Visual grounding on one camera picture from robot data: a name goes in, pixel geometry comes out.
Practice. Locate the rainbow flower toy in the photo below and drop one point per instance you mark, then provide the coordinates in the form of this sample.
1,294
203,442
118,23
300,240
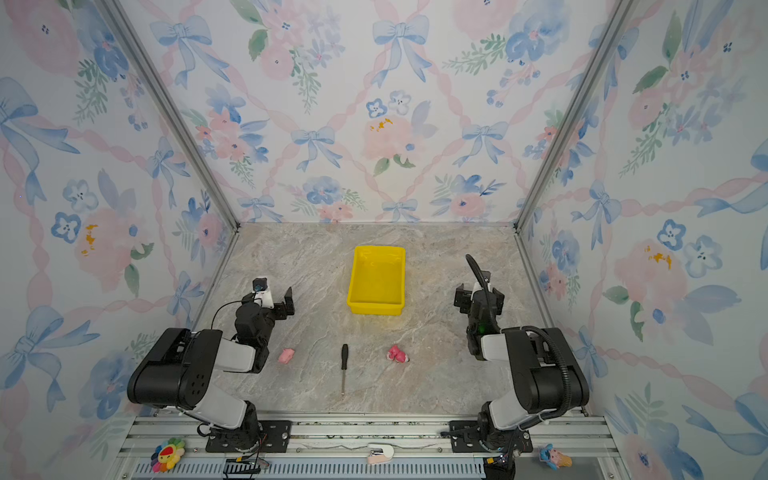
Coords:
167,455

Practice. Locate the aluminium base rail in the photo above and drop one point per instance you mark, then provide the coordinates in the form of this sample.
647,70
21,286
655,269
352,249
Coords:
334,446

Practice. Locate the black handled screwdriver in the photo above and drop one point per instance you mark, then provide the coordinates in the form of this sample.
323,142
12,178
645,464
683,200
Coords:
344,367

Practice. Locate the yellow plastic bin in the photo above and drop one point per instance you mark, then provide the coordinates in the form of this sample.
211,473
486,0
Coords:
377,281

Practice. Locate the dark pink toy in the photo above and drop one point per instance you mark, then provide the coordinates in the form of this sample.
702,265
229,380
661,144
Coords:
397,355

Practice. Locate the light pink toy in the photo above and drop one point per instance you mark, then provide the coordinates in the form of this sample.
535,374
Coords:
286,356

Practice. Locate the left aluminium corner post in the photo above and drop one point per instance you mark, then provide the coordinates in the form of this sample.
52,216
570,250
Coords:
116,18

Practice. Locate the aluminium corner post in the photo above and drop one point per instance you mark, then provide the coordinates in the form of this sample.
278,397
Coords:
116,18
582,95

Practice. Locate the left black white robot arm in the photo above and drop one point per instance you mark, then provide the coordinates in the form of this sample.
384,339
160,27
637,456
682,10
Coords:
177,370

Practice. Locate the blue pink toy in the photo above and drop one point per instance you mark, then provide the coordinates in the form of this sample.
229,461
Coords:
553,458

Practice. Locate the right aluminium corner post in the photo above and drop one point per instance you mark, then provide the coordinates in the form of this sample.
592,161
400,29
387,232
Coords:
582,95

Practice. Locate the white pink toy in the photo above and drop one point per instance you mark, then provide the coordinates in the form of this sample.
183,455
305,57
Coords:
380,453

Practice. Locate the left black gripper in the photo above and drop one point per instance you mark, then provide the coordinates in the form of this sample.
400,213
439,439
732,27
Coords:
279,307

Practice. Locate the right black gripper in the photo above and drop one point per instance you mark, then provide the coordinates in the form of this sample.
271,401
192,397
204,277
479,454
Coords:
467,300

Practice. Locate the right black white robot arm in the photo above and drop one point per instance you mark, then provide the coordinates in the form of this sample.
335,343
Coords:
547,380

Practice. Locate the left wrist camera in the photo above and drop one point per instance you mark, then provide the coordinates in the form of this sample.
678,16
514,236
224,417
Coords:
261,293

